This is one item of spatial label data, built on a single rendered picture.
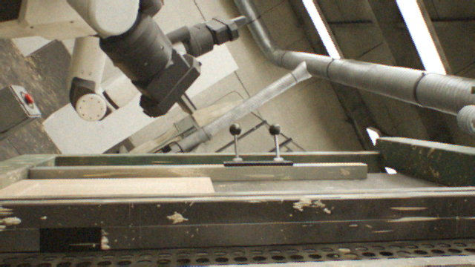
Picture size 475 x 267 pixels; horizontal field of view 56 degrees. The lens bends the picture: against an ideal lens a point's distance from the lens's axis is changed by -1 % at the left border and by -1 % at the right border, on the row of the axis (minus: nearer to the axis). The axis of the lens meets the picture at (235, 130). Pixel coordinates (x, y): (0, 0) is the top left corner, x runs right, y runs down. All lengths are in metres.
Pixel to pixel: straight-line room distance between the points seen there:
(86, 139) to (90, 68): 3.67
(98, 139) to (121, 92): 3.63
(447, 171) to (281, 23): 8.46
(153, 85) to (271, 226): 0.28
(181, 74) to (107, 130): 4.14
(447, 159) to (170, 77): 0.81
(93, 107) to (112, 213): 0.62
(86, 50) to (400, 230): 0.88
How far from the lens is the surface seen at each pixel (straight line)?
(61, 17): 0.94
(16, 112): 1.52
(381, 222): 0.73
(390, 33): 6.26
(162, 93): 0.72
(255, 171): 1.27
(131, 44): 0.65
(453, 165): 1.26
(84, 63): 1.24
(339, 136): 10.40
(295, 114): 9.88
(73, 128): 4.89
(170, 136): 7.00
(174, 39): 1.25
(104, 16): 0.61
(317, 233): 0.70
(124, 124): 4.84
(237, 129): 1.31
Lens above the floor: 1.35
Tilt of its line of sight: 4 degrees up
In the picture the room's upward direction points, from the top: 58 degrees clockwise
